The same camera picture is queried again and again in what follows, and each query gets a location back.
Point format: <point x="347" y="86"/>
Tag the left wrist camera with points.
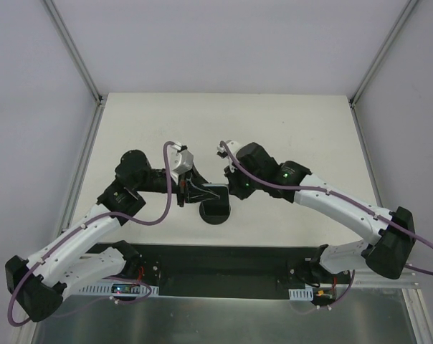
<point x="180" y="161"/>

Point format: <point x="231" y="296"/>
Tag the right aluminium frame post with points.
<point x="395" y="30"/>

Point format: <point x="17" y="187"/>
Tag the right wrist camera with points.
<point x="229" y="150"/>

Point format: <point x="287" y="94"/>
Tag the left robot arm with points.
<point x="140" y="194"/>

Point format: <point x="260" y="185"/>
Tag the black smartphone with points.
<point x="223" y="192"/>

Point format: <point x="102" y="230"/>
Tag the left aluminium frame post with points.
<point x="71" y="48"/>

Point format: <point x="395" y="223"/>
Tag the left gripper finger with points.
<point x="199" y="193"/>
<point x="194" y="180"/>

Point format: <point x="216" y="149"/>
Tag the white cable duct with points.
<point x="117" y="289"/>
<point x="301" y="294"/>

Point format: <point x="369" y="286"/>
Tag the aluminium frame post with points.
<point x="71" y="48"/>
<point x="395" y="30"/>

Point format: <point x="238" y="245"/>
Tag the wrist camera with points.
<point x="180" y="161"/>
<point x="229" y="150"/>

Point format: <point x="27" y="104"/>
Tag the left white cable duct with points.
<point x="117" y="289"/>

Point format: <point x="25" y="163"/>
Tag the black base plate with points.
<point x="265" y="273"/>

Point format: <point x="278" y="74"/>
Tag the black phone stand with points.
<point x="214" y="212"/>

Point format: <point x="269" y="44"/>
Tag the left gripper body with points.
<point x="182" y="192"/>

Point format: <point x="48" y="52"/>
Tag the right white cable duct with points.
<point x="301" y="294"/>

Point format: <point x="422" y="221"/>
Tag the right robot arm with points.
<point x="386" y="237"/>

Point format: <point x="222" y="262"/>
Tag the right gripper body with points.
<point x="236" y="187"/>

